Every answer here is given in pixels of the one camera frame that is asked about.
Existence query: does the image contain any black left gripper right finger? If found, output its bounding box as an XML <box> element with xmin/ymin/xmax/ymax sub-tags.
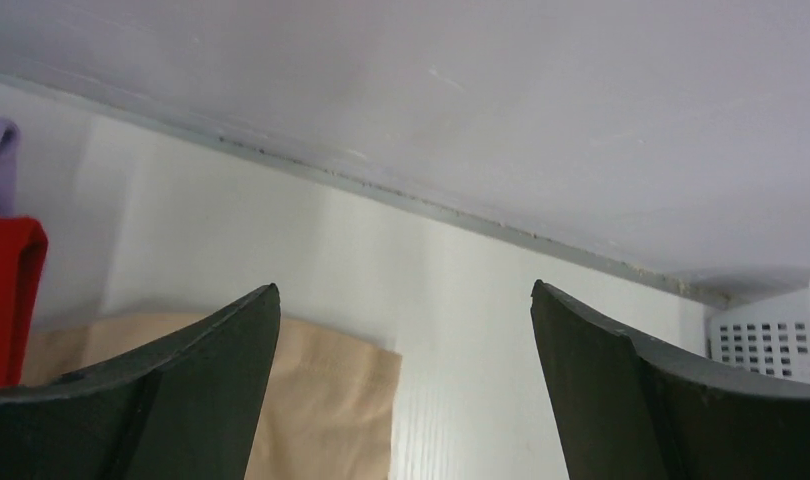
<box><xmin>531</xmin><ymin>281</ymin><xmax>810</xmax><ymax>479</ymax></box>

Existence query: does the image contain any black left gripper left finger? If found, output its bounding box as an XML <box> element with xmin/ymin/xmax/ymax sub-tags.
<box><xmin>0</xmin><ymin>284</ymin><xmax>280</xmax><ymax>479</ymax></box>

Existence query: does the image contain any beige t shirt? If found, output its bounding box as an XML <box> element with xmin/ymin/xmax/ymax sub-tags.
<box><xmin>22</xmin><ymin>313</ymin><xmax>402</xmax><ymax>479</ymax></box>

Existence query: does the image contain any white plastic basket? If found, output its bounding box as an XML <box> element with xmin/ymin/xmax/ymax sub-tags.
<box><xmin>705</xmin><ymin>278</ymin><xmax>810</xmax><ymax>384</ymax></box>

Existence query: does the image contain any folded red t shirt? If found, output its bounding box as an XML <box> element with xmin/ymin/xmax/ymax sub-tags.
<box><xmin>0</xmin><ymin>217</ymin><xmax>48</xmax><ymax>388</ymax></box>

